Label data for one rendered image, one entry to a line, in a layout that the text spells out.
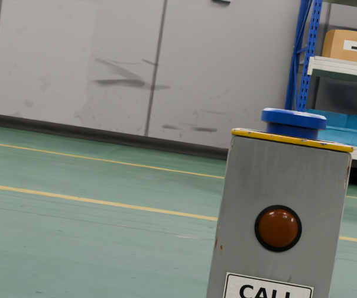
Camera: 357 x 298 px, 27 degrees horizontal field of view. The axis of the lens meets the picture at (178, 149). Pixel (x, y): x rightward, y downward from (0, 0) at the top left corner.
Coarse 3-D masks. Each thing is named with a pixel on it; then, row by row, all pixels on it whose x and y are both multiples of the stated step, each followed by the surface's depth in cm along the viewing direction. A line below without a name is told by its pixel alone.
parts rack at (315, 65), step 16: (304, 0) 529; (320, 0) 472; (336, 0) 529; (352, 0) 529; (304, 16) 528; (304, 48) 497; (304, 64) 474; (320, 64) 474; (336, 64) 474; (352, 64) 474; (288, 80) 532; (304, 80) 475; (352, 80) 532; (288, 96) 532; (304, 96) 475
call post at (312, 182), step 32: (256, 160) 42; (288, 160) 42; (320, 160) 42; (224, 192) 43; (256, 192) 42; (288, 192) 42; (320, 192) 42; (224, 224) 43; (256, 224) 42; (320, 224) 42; (224, 256) 43; (256, 256) 43; (288, 256) 42; (320, 256) 42; (224, 288) 43; (256, 288) 43; (288, 288) 42; (320, 288) 42
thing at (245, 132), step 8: (240, 128) 47; (248, 136) 42; (256, 136) 42; (264, 136) 42; (272, 136) 42; (280, 136) 42; (288, 136) 43; (304, 144) 42; (312, 144) 42; (320, 144) 42; (328, 144) 42; (336, 144) 42; (344, 144) 42; (352, 152) 42
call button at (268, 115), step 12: (264, 120) 45; (276, 120) 44; (288, 120) 44; (300, 120) 44; (312, 120) 44; (324, 120) 44; (276, 132) 44; (288, 132) 44; (300, 132) 44; (312, 132) 44
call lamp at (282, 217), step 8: (264, 216) 42; (272, 216) 42; (280, 216) 42; (288, 216) 42; (264, 224) 42; (272, 224) 42; (280, 224) 42; (288, 224) 42; (296, 224) 42; (264, 232) 42; (272, 232) 42; (280, 232) 42; (288, 232) 42; (296, 232) 42; (264, 240) 42; (272, 240) 42; (280, 240) 42; (288, 240) 42
